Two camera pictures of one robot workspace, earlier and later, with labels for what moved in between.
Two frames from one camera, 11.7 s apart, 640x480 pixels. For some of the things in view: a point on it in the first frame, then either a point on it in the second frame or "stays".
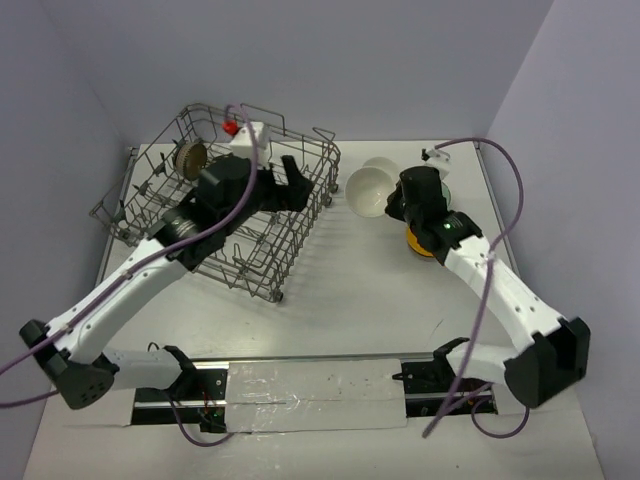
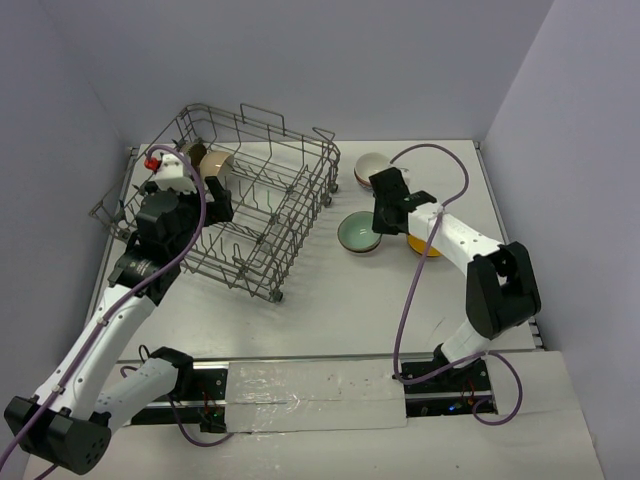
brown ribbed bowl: (190, 158) stays
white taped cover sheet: (268, 396) stays
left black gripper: (279, 185) to (209, 206)
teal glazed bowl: (446, 193) to (355, 232)
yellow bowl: (415, 245) stays
